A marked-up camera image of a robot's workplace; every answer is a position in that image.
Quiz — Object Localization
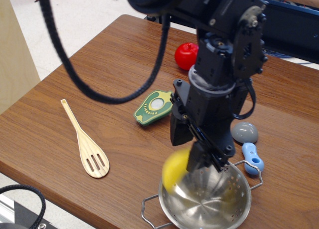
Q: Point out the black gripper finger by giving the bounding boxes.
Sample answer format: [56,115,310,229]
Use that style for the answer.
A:
[170,114,193,146]
[186,141,212,172]

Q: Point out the black braided cable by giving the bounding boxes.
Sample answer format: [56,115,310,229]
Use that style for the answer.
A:
[0,0,171,229]

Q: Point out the grey blue ice cream scoop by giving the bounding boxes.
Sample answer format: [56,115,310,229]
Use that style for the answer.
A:
[231,122,265,175]

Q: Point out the red toy apple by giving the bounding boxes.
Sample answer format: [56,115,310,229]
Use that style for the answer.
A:
[174,42,199,71]

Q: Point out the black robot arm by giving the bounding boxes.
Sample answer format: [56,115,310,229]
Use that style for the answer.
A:
[128,0,267,172]

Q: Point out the wooden slotted spatula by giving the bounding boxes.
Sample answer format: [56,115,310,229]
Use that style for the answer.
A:
[60,99,110,179]

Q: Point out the aluminium rail with black base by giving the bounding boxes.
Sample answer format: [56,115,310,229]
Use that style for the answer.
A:
[0,194,58,229]

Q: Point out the steel colander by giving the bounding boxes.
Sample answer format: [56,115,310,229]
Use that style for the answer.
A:
[141,160,263,229]

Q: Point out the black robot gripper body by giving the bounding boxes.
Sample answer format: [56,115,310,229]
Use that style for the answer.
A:
[171,68,252,172]

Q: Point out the green toy pepper half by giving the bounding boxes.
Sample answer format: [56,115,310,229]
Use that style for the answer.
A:
[134,90,172,126]

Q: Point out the yellow toy banana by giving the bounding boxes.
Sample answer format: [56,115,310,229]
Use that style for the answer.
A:
[161,148,190,194]

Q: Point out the light wooden panel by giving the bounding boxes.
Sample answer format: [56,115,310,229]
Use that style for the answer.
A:
[0,0,40,113]

